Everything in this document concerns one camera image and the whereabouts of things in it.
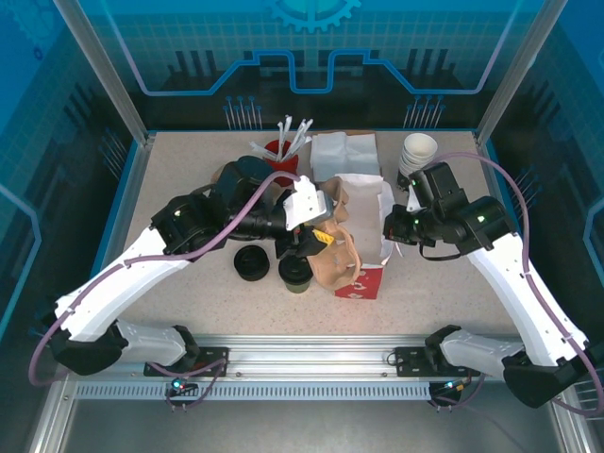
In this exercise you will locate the brown pulp cup carrier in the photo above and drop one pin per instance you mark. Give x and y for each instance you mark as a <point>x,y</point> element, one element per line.
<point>337,264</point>

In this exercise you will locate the black plastic cup lid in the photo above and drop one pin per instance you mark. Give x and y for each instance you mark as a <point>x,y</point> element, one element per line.
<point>293,270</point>

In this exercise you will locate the red white paper bag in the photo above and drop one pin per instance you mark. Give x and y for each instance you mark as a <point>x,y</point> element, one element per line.
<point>363,212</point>

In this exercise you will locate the paper coffee cup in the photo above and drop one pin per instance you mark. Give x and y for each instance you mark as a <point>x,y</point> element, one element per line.
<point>298,288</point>

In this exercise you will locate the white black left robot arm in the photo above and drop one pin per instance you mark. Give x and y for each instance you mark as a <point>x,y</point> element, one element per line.
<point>118,278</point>

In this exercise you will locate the pulp cup carrier stack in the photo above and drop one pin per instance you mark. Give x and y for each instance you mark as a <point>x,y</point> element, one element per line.
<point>216,178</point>

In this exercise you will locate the stacked paper cups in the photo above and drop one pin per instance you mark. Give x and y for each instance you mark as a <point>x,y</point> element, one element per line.
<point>420,146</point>

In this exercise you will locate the black cup lid stack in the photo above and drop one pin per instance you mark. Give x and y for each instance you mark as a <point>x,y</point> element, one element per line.
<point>251,263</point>

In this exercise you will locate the red straw holder cup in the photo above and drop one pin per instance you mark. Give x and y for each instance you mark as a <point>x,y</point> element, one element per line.
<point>283,165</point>

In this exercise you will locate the white paper napkin stack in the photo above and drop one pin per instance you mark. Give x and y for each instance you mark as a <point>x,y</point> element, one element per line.
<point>344,151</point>

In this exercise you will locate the white wrapped straw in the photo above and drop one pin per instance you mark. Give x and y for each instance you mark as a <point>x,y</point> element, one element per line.
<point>262,154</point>
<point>304,134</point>
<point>297,137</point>
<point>281,141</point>
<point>287,137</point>
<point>260,147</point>

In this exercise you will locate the small LED circuit board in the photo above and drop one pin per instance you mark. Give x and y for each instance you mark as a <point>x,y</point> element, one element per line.
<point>179,386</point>
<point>450,386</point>

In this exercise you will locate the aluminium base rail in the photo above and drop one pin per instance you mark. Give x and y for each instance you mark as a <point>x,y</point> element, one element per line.
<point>307,358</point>

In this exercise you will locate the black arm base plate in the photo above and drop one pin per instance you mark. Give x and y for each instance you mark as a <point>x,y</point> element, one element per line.
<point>410,361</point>
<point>212,358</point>

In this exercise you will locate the aluminium frame post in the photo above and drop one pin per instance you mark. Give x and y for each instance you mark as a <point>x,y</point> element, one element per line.
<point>109,71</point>
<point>516,71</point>

